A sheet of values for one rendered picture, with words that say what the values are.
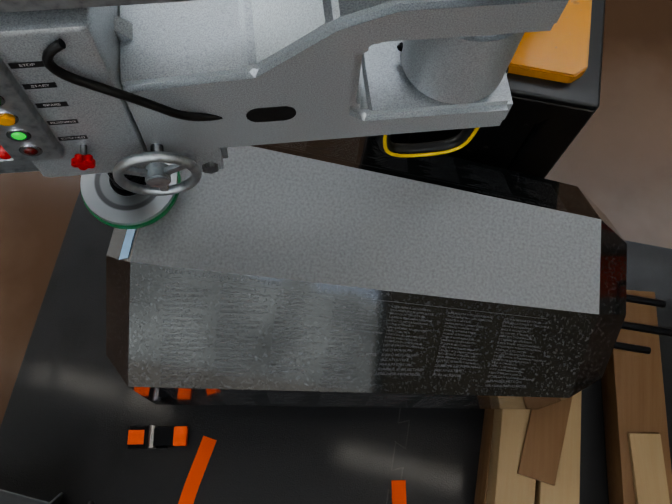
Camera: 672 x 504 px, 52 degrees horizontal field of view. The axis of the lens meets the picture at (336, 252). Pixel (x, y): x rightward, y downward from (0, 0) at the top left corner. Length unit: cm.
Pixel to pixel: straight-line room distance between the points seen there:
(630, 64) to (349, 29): 221
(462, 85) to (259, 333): 75
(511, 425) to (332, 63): 138
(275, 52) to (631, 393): 175
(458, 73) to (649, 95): 196
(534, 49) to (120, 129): 119
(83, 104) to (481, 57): 62
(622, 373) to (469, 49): 155
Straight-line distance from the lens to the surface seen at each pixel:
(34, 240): 264
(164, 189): 129
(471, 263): 160
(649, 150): 295
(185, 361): 170
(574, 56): 203
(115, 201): 160
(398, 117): 125
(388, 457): 232
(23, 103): 112
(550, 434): 219
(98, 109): 115
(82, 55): 104
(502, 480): 215
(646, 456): 243
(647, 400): 247
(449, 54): 115
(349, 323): 159
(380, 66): 129
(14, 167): 145
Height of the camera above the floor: 232
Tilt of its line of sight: 70 degrees down
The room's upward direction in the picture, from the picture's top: 8 degrees clockwise
